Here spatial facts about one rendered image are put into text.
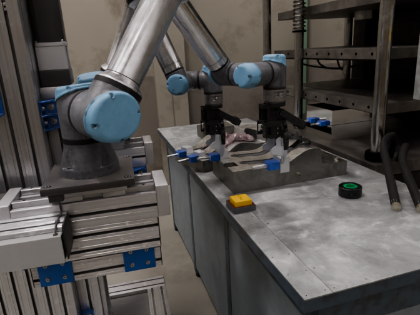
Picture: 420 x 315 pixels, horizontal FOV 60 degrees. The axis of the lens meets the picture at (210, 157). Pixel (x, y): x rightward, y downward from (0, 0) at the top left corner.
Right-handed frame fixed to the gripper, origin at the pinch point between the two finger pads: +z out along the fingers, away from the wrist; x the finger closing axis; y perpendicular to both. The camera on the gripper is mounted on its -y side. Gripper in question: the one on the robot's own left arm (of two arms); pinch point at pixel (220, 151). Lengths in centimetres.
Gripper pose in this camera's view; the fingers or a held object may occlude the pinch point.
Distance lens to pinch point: 154.1
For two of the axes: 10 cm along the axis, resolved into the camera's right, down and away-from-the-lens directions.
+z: 0.5, 9.6, 2.9
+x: 2.9, 2.6, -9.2
